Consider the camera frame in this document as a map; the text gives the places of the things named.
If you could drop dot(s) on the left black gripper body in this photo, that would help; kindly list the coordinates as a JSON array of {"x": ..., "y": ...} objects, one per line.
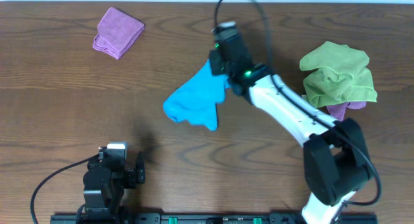
[{"x": 139, "y": 171}]

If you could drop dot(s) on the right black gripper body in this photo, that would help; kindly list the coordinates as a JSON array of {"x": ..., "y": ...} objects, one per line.
[{"x": 217, "y": 62}]

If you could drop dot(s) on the blue microfiber cloth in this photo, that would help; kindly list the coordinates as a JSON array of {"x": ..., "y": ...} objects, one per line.
[{"x": 196, "y": 101}]

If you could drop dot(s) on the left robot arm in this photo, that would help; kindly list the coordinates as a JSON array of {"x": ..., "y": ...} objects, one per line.
[{"x": 104, "y": 185}]

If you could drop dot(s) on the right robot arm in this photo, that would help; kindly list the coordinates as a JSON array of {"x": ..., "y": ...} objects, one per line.
[{"x": 335, "y": 166}]

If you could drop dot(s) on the crumpled green cloth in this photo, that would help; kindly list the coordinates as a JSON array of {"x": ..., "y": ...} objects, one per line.
[{"x": 337, "y": 74}]

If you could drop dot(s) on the folded purple cloth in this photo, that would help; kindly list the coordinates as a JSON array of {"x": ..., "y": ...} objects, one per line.
[{"x": 117, "y": 32}]

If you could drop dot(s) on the purple cloth under pile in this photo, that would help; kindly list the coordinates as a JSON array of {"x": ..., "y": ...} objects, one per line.
[{"x": 338, "y": 110}]

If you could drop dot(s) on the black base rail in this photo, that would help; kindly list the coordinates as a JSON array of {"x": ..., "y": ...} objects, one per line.
[{"x": 154, "y": 218}]

